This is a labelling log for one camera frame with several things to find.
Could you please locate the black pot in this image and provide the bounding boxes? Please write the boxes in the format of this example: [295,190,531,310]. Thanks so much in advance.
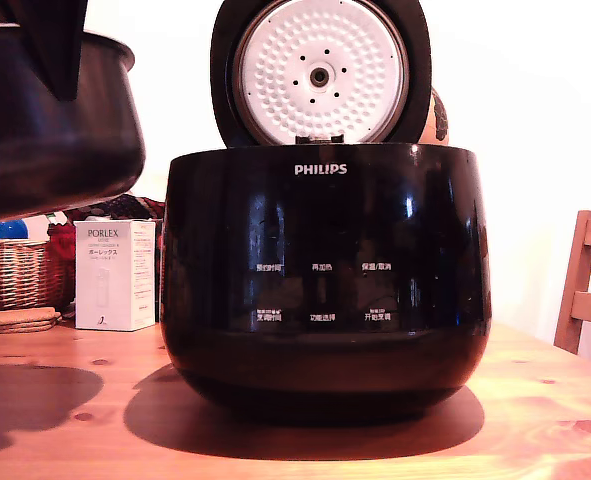
[0,22,147,227]

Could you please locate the rice cooker lid, dimpled plate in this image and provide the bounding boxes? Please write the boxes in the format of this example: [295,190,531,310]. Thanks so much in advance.
[209,0,434,150]

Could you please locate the black Philips rice cooker body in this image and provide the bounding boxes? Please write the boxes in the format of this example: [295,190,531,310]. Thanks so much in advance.
[160,142,493,426]

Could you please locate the blue round object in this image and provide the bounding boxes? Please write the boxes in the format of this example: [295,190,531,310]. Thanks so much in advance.
[0,219,29,242]

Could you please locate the white Porlex carton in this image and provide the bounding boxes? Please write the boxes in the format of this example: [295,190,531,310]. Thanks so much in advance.
[74,218,157,332]

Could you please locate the woven wicker basket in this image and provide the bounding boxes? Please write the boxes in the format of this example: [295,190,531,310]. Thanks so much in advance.
[0,238,52,314]

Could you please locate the wooden chair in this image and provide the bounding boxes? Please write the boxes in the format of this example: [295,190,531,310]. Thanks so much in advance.
[553,209,591,357]

